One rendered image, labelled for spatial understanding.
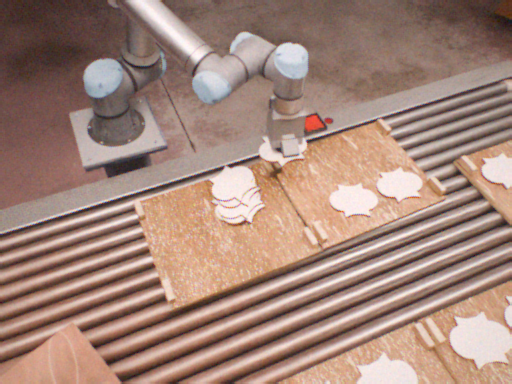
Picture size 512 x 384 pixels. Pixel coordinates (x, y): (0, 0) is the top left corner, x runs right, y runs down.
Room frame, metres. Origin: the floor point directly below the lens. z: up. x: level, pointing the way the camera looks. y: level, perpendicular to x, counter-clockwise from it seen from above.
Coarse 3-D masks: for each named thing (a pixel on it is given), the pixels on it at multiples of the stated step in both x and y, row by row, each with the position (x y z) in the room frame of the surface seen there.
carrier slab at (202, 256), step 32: (192, 192) 0.82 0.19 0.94; (160, 224) 0.71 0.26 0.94; (192, 224) 0.71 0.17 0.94; (224, 224) 0.72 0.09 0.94; (256, 224) 0.72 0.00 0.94; (288, 224) 0.72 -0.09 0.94; (160, 256) 0.61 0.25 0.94; (192, 256) 0.61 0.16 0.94; (224, 256) 0.62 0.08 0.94; (256, 256) 0.62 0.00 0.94; (288, 256) 0.62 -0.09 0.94; (192, 288) 0.52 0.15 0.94; (224, 288) 0.53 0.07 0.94
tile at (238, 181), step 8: (232, 168) 0.88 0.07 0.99; (240, 168) 0.88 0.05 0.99; (224, 176) 0.84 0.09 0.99; (232, 176) 0.85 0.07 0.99; (240, 176) 0.85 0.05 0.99; (248, 176) 0.85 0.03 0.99; (216, 184) 0.81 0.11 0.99; (224, 184) 0.82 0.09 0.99; (232, 184) 0.82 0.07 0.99; (240, 184) 0.82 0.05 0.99; (248, 184) 0.82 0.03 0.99; (216, 192) 0.79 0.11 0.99; (224, 192) 0.79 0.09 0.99; (232, 192) 0.79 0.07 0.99; (240, 192) 0.79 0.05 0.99; (224, 200) 0.76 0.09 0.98; (240, 200) 0.76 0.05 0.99
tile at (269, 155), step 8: (264, 144) 0.89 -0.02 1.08; (304, 144) 0.89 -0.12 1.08; (264, 152) 0.86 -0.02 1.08; (272, 152) 0.86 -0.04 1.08; (264, 160) 0.83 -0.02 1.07; (272, 160) 0.83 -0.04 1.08; (280, 160) 0.83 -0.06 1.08; (288, 160) 0.83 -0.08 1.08; (296, 160) 0.84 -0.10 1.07; (304, 160) 0.84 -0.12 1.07
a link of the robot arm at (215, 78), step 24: (120, 0) 0.98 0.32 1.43; (144, 0) 0.97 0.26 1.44; (144, 24) 0.93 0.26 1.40; (168, 24) 0.92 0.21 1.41; (168, 48) 0.89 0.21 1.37; (192, 48) 0.87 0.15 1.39; (192, 72) 0.84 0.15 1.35; (216, 72) 0.82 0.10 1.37; (240, 72) 0.85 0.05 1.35; (216, 96) 0.78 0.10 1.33
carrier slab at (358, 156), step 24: (312, 144) 1.03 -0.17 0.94; (336, 144) 1.03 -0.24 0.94; (360, 144) 1.04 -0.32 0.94; (384, 144) 1.04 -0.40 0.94; (288, 168) 0.93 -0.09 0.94; (312, 168) 0.93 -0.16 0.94; (336, 168) 0.93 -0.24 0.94; (360, 168) 0.94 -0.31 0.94; (384, 168) 0.94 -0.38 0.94; (408, 168) 0.94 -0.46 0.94; (288, 192) 0.84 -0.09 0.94; (312, 192) 0.84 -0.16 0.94; (432, 192) 0.85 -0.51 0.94; (312, 216) 0.75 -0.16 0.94; (336, 216) 0.76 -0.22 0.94; (360, 216) 0.76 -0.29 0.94; (384, 216) 0.76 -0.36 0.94; (336, 240) 0.68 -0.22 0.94
